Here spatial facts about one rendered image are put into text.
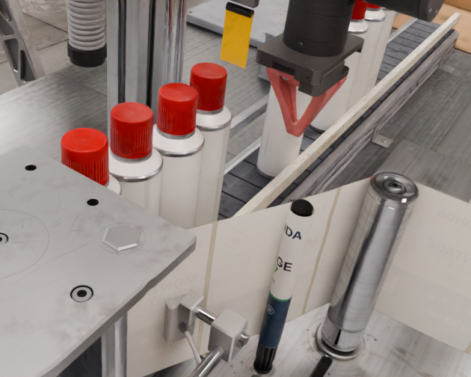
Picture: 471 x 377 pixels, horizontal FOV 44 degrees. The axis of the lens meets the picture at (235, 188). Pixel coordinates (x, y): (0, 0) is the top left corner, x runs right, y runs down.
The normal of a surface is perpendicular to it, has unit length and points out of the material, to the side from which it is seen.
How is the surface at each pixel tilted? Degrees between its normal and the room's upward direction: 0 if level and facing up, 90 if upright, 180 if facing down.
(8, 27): 90
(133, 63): 90
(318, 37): 90
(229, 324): 0
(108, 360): 90
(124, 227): 0
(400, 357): 0
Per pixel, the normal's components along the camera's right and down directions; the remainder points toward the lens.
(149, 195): 0.72, 0.49
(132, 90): -0.53, 0.46
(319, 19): -0.18, 0.58
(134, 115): 0.10, -0.82
